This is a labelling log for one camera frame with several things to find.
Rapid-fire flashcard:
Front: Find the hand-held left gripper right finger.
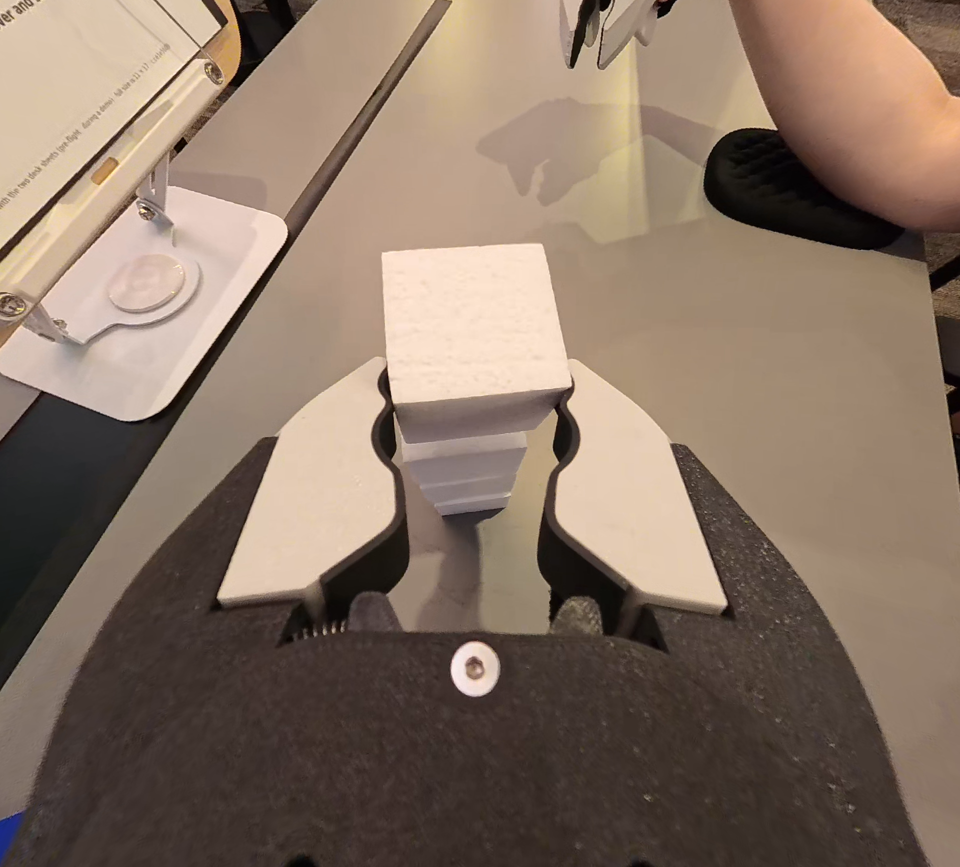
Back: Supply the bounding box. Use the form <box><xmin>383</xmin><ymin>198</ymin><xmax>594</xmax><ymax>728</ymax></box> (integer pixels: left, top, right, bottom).
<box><xmin>537</xmin><ymin>357</ymin><xmax>729</xmax><ymax>637</ymax></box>

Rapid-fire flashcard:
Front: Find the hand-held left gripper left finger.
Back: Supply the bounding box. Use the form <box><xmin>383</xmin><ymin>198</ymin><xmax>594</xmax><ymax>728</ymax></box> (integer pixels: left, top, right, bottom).
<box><xmin>216</xmin><ymin>357</ymin><xmax>411</xmax><ymax>628</ymax></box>

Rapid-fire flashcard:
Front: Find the white document stand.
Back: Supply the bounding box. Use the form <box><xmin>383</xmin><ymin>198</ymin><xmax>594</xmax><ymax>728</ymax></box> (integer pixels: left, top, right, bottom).
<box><xmin>0</xmin><ymin>0</ymin><xmax>290</xmax><ymax>423</ymax></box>

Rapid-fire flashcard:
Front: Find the printed instruction sheet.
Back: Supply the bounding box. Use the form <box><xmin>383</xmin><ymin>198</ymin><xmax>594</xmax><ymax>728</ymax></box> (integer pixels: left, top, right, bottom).
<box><xmin>0</xmin><ymin>0</ymin><xmax>228</xmax><ymax>253</ymax></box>

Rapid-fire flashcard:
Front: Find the person's right forearm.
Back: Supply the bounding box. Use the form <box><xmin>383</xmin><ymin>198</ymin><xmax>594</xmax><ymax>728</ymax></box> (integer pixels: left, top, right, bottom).
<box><xmin>708</xmin><ymin>0</ymin><xmax>960</xmax><ymax>234</ymax></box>

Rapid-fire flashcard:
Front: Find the black mesh wrist rest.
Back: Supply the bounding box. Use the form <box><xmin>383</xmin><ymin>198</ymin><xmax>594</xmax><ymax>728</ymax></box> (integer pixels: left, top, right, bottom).
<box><xmin>703</xmin><ymin>128</ymin><xmax>906</xmax><ymax>252</ymax></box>

